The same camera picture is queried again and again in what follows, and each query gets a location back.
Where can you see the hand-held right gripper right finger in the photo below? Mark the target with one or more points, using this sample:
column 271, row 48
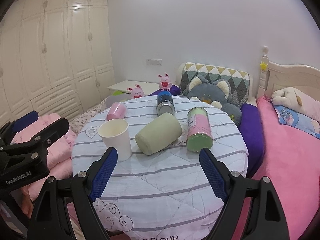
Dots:
column 212, row 175

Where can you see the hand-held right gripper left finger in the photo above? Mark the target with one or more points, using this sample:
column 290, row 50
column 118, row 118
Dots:
column 103, row 175

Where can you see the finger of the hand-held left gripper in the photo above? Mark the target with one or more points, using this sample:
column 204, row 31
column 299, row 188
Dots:
column 26, row 120
column 53, row 131

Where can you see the green cup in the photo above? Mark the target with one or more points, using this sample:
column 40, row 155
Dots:
column 157, row 135

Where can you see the white paper cup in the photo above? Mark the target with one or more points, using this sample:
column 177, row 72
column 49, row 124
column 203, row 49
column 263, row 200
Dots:
column 117, row 140

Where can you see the pink cup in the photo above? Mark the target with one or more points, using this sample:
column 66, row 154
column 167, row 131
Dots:
column 116, row 111

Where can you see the person's left hand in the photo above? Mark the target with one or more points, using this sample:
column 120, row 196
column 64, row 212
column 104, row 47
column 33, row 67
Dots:
column 26, row 202

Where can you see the folded pink quilt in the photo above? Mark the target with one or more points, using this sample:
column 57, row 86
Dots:
column 60, row 155

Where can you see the heart print sheet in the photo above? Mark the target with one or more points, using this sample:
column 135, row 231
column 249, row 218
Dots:
column 85, row 120

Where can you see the pink and green can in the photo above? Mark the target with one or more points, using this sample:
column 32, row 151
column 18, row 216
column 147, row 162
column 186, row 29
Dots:
column 198, row 127

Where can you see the pink bed blanket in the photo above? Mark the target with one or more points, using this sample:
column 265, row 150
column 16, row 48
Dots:
column 287, row 160

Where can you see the white nightstand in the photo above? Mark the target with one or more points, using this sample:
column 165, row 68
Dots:
column 125, row 85

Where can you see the grey cat plush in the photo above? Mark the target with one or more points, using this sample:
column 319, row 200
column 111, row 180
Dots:
column 210, row 90

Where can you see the cream wardrobe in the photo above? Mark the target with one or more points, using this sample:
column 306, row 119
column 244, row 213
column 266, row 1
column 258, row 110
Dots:
column 62, row 42

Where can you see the blue can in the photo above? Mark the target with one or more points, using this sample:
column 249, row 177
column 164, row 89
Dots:
column 165, row 102

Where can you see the pink bunny toy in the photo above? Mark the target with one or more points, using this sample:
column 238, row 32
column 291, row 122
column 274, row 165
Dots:
column 136, row 92
column 164, row 82

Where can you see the cartoon print pillow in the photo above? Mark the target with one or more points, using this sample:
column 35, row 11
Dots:
column 295, row 117

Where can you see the triangle patterned cushion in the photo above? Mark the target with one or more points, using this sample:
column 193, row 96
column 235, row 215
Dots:
column 225, row 73

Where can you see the white plush toy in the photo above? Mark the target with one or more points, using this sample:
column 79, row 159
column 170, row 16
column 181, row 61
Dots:
column 287, row 95

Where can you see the yellow star sticker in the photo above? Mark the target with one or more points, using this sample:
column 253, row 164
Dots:
column 263, row 65

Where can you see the cream bed headboard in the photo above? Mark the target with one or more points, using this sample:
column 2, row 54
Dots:
column 287, row 75

